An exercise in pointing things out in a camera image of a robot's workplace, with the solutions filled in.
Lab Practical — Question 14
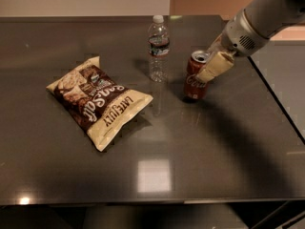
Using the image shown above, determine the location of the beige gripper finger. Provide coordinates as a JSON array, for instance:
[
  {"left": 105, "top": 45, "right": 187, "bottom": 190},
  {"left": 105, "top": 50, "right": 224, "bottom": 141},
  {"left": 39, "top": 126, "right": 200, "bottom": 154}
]
[
  {"left": 208, "top": 34, "right": 222, "bottom": 55},
  {"left": 195, "top": 52, "right": 234, "bottom": 83}
]

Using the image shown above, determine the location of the red coke can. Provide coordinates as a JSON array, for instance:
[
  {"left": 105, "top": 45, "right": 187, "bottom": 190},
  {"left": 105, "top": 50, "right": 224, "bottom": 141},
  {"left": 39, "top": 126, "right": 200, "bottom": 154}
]
[{"left": 184, "top": 50, "right": 210, "bottom": 100}]

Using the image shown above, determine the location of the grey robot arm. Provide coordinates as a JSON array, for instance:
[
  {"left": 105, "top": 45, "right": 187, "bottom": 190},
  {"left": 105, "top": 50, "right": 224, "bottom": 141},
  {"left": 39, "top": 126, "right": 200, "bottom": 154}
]
[{"left": 195, "top": 0, "right": 305, "bottom": 83}]

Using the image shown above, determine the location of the clear plastic water bottle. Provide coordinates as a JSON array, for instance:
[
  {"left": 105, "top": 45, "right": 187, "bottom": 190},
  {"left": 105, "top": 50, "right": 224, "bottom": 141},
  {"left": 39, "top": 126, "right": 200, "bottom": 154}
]
[{"left": 148, "top": 15, "right": 170, "bottom": 82}]

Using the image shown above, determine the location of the brown and cream chip bag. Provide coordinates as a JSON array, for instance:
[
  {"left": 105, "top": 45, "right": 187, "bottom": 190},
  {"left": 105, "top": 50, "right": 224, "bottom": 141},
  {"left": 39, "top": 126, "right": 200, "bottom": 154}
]
[{"left": 47, "top": 56, "right": 153, "bottom": 152}]

